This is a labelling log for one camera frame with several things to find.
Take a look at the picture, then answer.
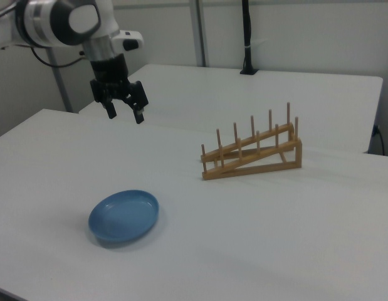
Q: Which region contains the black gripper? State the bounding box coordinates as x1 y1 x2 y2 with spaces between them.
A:
88 53 150 125

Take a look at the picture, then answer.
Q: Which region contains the blue round plate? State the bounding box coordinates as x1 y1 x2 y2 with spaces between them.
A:
88 189 160 245

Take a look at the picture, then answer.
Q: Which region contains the wooden plate rack with pegs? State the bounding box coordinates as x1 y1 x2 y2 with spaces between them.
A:
200 102 303 182

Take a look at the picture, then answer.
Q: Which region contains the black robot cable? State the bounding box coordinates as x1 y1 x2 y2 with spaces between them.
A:
31 46 88 68

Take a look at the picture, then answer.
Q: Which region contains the grey partition post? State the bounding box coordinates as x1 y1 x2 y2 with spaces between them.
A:
189 0 211 67

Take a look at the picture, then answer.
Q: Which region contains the black camera pole with clamp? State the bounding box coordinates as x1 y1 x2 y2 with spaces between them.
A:
239 0 260 76

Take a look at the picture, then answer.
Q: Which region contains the black wall cable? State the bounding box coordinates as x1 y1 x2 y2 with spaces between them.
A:
373 124 386 156

